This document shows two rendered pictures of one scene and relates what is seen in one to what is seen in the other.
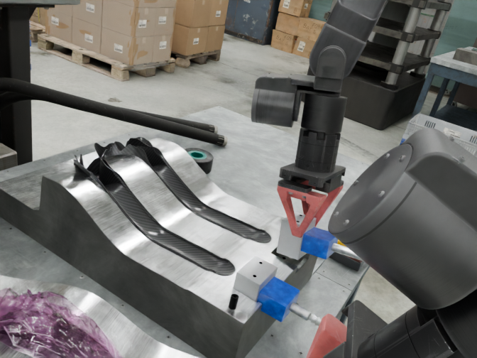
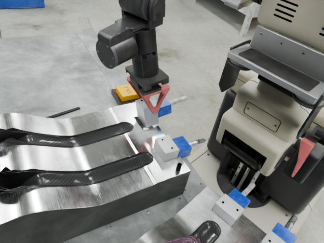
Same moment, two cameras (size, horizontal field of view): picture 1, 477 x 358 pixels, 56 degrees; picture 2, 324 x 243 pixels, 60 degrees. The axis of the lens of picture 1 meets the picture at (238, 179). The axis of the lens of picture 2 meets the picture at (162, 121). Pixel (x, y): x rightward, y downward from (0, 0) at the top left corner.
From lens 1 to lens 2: 47 cm
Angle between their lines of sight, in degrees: 53
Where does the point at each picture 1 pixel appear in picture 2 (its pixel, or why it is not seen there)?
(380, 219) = not seen: outside the picture
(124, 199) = (53, 179)
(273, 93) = (122, 43)
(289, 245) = (152, 119)
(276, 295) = (183, 147)
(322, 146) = (155, 59)
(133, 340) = (173, 227)
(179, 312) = (151, 196)
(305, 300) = not seen: hidden behind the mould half
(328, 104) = (153, 33)
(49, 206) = (12, 236)
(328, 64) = (158, 11)
